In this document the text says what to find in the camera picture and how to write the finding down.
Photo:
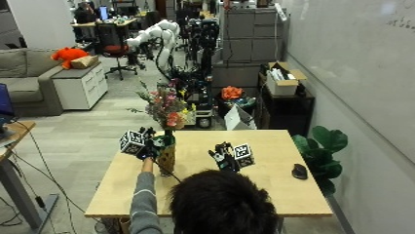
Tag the brown paper bag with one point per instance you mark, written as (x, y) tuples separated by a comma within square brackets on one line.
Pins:
[(84, 61)]

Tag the black shelf unit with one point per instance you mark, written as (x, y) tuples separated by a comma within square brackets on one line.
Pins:
[(286, 112)]

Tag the wooden side desk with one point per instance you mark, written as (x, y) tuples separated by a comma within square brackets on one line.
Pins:
[(14, 156)]

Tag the grey filing cabinets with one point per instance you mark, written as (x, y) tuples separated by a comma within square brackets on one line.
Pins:
[(251, 35)]

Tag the mixed flower bouquet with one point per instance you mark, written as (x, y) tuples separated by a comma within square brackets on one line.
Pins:
[(166, 109)]

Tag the person's right hand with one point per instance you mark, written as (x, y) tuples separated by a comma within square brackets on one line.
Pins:
[(225, 159)]

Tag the green leafy potted plant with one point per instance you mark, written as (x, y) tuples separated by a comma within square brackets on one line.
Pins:
[(323, 152)]

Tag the white marker cube left glove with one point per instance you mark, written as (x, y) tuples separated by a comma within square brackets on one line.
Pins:
[(131, 142)]

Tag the black equipment rack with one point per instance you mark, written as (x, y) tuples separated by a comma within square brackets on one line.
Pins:
[(201, 58)]

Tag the brown patterned vase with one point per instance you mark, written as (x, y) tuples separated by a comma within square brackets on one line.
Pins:
[(167, 161)]

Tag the white drawer cabinet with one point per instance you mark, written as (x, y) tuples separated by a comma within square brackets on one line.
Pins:
[(81, 87)]

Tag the white paper bag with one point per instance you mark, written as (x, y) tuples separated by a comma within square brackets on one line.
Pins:
[(237, 119)]

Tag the white robot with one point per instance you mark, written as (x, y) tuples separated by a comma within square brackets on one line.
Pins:
[(157, 40)]

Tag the black office chair red seat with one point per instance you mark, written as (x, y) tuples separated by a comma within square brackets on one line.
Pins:
[(111, 45)]

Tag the black computer mouse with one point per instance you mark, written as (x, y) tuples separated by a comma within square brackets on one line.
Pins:
[(299, 171)]

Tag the person's left hand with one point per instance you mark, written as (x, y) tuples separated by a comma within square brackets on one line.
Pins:
[(150, 150)]

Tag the whiteboard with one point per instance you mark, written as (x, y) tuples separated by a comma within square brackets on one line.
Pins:
[(363, 65)]

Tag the blue laptop screen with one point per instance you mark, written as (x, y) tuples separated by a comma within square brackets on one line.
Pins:
[(5, 101)]

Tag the wooden office desk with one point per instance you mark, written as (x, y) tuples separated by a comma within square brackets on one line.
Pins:
[(103, 23)]

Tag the orange flower bunch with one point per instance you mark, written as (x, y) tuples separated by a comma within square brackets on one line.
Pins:
[(231, 92)]

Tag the white marker cube glove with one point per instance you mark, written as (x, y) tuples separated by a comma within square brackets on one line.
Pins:
[(131, 142), (243, 155)]

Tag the open cardboard box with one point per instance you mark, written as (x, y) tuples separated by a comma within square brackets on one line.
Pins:
[(283, 81)]

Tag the grey sofa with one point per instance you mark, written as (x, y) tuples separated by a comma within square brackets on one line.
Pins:
[(25, 81)]

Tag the white marker cube right glove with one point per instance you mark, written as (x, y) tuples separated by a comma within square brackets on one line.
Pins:
[(243, 155)]

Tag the computer monitor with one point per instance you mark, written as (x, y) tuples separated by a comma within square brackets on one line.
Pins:
[(103, 12)]

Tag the orange plush toy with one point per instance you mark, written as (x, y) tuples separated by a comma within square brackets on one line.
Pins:
[(66, 56)]

